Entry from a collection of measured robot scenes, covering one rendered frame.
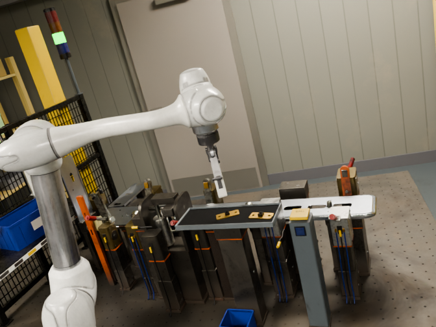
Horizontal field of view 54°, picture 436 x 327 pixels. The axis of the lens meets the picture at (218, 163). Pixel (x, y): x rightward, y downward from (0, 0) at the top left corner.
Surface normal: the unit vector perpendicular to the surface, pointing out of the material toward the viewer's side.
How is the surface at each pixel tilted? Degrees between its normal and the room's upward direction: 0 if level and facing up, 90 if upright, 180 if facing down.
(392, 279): 0
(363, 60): 90
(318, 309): 90
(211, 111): 90
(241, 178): 90
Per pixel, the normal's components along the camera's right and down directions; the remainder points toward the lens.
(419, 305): -0.23, -0.91
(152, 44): -0.18, 0.38
